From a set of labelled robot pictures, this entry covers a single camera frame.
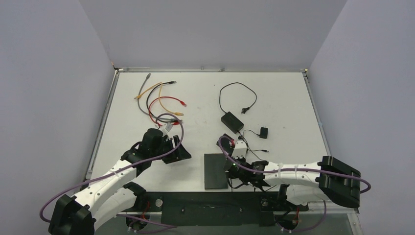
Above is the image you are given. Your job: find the small black wall plug adapter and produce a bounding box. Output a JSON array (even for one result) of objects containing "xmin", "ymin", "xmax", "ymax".
[{"xmin": 259, "ymin": 127, "xmax": 268, "ymax": 139}]

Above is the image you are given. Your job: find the thin black barrel plug cable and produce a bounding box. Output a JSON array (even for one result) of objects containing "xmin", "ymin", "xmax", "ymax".
[{"xmin": 227, "ymin": 175, "xmax": 276, "ymax": 192}]

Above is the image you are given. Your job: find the yellow ethernet cable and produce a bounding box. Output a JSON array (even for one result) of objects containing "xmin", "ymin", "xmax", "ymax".
[{"xmin": 134, "ymin": 82, "xmax": 184, "ymax": 117}]

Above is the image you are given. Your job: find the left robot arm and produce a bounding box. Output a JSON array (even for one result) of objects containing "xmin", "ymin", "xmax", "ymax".
[{"xmin": 48, "ymin": 128, "xmax": 191, "ymax": 235}]

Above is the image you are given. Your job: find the black Mercury switch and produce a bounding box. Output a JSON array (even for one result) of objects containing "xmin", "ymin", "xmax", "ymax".
[{"xmin": 204, "ymin": 153, "xmax": 228, "ymax": 190}]

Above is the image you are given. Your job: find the black power brick adapter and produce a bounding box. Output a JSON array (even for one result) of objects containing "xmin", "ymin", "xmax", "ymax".
[{"xmin": 221, "ymin": 112, "xmax": 244, "ymax": 134}]

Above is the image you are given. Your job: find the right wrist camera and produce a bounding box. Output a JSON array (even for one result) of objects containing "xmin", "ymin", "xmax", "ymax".
[{"xmin": 231, "ymin": 140, "xmax": 248, "ymax": 160}]

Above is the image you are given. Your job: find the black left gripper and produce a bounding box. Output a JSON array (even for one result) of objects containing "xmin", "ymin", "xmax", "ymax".
[{"xmin": 151, "ymin": 136, "xmax": 190, "ymax": 164}]

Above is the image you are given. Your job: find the red ethernet cable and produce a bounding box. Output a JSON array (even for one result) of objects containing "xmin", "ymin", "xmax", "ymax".
[{"xmin": 148, "ymin": 96, "xmax": 188, "ymax": 127}]

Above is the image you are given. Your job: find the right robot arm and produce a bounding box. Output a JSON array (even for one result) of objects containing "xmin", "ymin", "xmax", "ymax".
[{"xmin": 224, "ymin": 156, "xmax": 361, "ymax": 209}]

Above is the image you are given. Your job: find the grey ethernet cable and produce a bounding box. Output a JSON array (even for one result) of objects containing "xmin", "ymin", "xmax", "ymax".
[{"xmin": 137, "ymin": 73, "xmax": 169, "ymax": 123}]

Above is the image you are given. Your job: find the ribbed black network switch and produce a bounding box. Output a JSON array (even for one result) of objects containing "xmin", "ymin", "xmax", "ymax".
[{"xmin": 220, "ymin": 134, "xmax": 234, "ymax": 148}]

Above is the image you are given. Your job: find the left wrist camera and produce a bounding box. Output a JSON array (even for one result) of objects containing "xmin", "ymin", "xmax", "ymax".
[{"xmin": 159, "ymin": 122, "xmax": 173, "ymax": 136}]

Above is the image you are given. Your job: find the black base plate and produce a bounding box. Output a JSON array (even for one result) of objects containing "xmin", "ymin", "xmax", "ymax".
[{"xmin": 141, "ymin": 191, "xmax": 309, "ymax": 227}]

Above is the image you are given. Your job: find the black mains power cord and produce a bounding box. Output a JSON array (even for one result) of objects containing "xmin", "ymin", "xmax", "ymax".
[{"xmin": 219, "ymin": 82, "xmax": 258, "ymax": 115}]

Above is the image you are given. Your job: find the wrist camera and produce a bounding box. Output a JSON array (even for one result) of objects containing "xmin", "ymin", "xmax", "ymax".
[
  {"xmin": 159, "ymin": 122, "xmax": 173, "ymax": 136},
  {"xmin": 231, "ymin": 140, "xmax": 248, "ymax": 160}
]

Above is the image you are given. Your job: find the black ethernet cable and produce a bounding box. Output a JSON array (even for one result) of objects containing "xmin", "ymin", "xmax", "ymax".
[{"xmin": 146, "ymin": 81, "xmax": 177, "ymax": 124}]

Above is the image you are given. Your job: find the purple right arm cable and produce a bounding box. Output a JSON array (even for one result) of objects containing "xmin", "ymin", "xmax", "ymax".
[{"xmin": 218, "ymin": 135, "xmax": 371, "ymax": 194}]

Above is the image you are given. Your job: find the short black adapter cable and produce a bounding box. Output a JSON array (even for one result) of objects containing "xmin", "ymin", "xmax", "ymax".
[{"xmin": 238, "ymin": 129, "xmax": 269, "ymax": 155}]

